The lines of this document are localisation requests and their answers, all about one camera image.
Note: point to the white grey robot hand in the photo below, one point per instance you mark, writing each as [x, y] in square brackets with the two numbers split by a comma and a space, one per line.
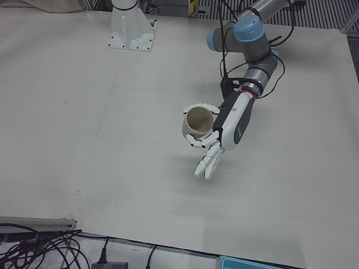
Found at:
[238, 123]

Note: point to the beige paper cup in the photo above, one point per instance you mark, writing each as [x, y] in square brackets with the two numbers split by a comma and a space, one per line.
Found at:
[199, 120]

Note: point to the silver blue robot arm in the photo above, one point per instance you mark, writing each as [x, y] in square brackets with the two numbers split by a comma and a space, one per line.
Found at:
[252, 36]

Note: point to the teal plastic tray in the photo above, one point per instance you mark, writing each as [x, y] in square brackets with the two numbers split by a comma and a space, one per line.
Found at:
[252, 263]

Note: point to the black power adapter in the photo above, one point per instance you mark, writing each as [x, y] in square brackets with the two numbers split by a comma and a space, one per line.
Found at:
[109, 265]

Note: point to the beige cloth bag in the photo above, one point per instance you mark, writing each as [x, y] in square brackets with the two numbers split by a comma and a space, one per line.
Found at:
[56, 5]

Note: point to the black orange usb hub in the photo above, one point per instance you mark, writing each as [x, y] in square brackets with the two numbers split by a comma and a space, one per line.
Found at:
[35, 242]

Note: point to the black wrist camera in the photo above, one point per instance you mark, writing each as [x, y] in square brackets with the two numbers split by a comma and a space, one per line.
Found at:
[225, 85]

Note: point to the yellow black striped post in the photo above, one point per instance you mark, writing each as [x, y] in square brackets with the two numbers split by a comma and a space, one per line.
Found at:
[192, 5]

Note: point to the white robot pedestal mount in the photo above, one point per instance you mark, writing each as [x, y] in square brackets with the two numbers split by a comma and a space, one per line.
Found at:
[126, 28]

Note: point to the aluminium frame beam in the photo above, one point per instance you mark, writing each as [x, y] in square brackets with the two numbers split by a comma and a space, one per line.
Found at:
[350, 23]

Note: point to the aluminium profile rail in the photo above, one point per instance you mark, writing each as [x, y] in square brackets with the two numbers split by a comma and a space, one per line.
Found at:
[42, 223]

